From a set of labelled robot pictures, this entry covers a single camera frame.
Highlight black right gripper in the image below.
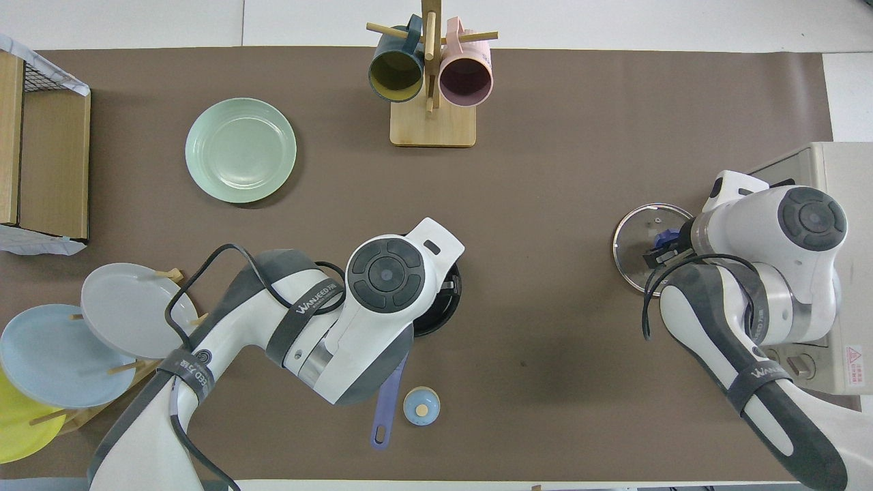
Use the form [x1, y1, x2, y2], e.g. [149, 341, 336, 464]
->
[645, 217, 698, 269]

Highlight glass lid purple knob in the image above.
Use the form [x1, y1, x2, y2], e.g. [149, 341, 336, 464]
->
[612, 203, 696, 297]

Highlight pale green plate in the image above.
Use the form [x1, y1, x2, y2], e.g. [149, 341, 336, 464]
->
[185, 98, 297, 204]

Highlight wooden plate rack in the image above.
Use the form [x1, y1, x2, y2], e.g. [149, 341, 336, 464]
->
[29, 268, 213, 436]

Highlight grey plate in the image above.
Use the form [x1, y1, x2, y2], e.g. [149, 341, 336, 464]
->
[80, 263, 200, 360]

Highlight light blue plate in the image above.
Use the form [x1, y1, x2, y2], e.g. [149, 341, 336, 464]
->
[0, 304, 137, 408]

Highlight yellow plate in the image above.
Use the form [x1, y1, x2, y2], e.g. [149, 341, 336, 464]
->
[0, 368, 67, 464]

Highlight brown paper table mat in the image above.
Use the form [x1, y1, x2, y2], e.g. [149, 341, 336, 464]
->
[0, 46, 868, 481]

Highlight beige toaster oven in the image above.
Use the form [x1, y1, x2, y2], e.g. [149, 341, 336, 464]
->
[747, 142, 873, 396]

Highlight wooden mug tree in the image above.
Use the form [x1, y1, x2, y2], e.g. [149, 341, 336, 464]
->
[366, 0, 499, 148]

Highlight pink ribbed mug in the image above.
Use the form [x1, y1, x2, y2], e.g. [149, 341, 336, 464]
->
[439, 17, 494, 108]

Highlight dark teal mug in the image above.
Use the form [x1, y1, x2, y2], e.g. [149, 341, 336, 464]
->
[368, 15, 426, 103]

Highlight wooden shelf rack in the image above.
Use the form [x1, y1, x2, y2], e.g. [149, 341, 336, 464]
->
[0, 51, 91, 241]

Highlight white crumpled plastic bag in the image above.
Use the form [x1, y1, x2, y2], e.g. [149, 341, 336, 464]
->
[0, 224, 88, 257]
[0, 34, 91, 96]

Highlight black pot purple handle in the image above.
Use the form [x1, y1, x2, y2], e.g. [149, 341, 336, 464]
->
[370, 235, 464, 451]

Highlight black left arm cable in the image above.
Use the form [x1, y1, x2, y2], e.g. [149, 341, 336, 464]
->
[164, 243, 346, 491]

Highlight black wire basket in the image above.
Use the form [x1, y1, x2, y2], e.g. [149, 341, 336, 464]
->
[24, 58, 76, 93]

